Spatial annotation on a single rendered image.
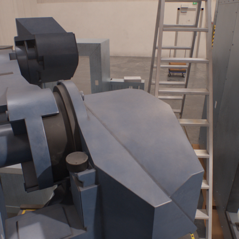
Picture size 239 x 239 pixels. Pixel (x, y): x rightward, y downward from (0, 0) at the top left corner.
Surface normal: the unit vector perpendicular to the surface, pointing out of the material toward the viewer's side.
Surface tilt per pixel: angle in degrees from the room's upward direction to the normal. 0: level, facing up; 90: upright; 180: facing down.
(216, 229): 0
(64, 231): 0
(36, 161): 85
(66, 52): 81
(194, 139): 0
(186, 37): 90
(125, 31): 90
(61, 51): 74
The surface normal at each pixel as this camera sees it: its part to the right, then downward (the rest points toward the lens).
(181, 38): -0.16, 0.42
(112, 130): -0.25, -0.36
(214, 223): 0.00, -0.90
